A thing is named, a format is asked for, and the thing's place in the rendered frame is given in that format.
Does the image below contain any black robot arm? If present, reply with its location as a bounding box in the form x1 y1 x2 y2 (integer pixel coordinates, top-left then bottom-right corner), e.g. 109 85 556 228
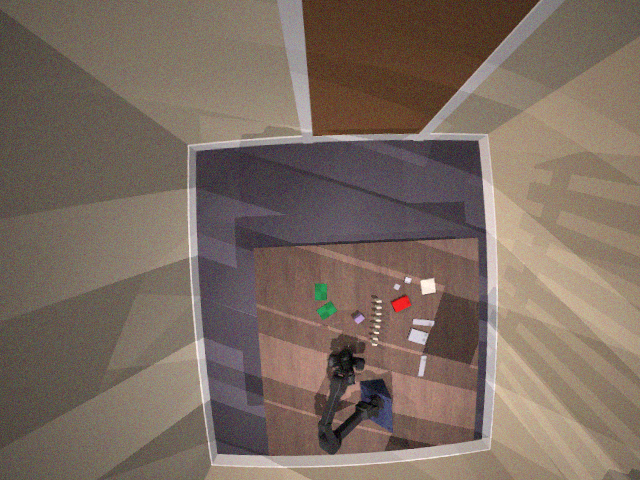
317 349 385 455

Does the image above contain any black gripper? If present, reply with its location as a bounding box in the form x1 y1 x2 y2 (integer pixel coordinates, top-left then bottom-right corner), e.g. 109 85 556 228
328 354 365 371

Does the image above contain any red flat block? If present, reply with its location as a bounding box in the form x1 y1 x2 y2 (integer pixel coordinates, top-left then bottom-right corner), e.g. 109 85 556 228
391 295 411 313

